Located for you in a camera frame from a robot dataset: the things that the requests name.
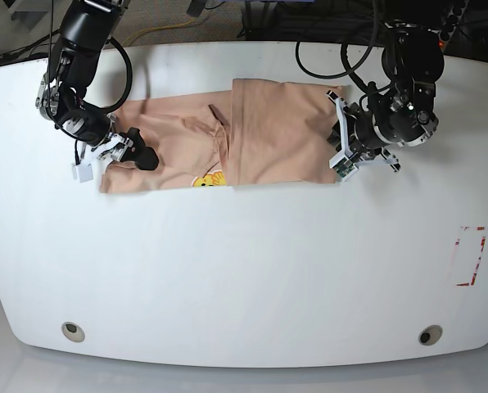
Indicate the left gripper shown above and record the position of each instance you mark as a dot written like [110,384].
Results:
[363,142]

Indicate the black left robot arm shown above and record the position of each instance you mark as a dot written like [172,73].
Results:
[401,113]

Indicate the left table grommet hole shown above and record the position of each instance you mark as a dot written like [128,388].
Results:
[73,332]

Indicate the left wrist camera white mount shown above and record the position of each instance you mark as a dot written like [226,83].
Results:
[340,163]

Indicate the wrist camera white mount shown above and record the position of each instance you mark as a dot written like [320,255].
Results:
[340,163]
[113,147]

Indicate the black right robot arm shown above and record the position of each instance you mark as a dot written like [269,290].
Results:
[86,28]

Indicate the right table grommet hole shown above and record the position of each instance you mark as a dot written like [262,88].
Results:
[430,335]

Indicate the black power strip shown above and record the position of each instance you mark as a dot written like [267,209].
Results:
[451,15]

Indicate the peach T-shirt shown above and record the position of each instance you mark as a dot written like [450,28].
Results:
[259,132]

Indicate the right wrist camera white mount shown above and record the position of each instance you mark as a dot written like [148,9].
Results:
[113,147]

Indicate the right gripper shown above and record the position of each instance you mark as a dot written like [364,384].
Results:
[145,158]

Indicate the red tape rectangle marking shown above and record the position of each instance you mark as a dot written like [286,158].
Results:
[468,250]

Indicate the table grommet hole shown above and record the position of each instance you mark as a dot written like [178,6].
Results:
[73,332]
[430,335]

